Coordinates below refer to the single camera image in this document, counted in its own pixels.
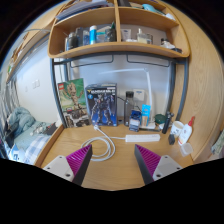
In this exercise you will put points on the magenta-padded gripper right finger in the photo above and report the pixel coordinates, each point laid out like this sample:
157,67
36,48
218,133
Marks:
156,165

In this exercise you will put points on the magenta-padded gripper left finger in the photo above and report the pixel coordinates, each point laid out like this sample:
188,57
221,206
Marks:
71,165

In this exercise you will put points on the black charger block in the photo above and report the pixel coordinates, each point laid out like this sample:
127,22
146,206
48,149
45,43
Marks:
171,139

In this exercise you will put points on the white power strip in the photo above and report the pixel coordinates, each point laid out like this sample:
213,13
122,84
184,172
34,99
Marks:
143,138

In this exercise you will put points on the clear plastic container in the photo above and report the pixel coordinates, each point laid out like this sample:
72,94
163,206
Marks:
186,149

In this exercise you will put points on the black ruler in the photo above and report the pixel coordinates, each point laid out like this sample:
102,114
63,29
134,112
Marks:
150,130

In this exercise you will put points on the white mug with black print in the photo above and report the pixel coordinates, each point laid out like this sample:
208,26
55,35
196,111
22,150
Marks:
176,128

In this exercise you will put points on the white bottle with red cap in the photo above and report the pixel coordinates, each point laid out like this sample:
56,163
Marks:
185,133

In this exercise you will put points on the black electric shaver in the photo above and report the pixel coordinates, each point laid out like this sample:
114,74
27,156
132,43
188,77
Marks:
167,121

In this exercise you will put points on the green round tin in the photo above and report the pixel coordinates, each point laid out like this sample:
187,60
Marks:
160,119

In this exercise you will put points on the small open blue box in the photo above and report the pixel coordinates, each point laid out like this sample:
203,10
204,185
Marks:
134,121

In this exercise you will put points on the light blue sunscreen package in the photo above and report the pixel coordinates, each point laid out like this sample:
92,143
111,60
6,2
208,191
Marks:
145,115

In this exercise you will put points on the bed with blue bedding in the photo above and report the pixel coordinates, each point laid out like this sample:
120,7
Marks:
23,133

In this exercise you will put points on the green tree figure set box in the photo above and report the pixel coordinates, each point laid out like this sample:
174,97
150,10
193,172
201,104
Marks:
71,101

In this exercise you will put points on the blue robot model kit box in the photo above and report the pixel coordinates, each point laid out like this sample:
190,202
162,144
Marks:
101,105

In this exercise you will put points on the white desk lamp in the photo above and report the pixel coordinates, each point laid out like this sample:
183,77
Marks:
149,90

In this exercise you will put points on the wooden shelf unit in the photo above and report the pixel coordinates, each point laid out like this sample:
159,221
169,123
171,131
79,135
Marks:
116,48

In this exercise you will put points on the white wall outlet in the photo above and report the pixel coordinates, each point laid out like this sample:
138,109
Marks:
139,95

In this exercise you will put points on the dark grey metal frame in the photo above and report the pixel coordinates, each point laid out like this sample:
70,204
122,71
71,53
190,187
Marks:
55,93

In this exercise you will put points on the white wall switches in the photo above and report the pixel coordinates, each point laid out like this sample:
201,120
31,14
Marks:
35,84

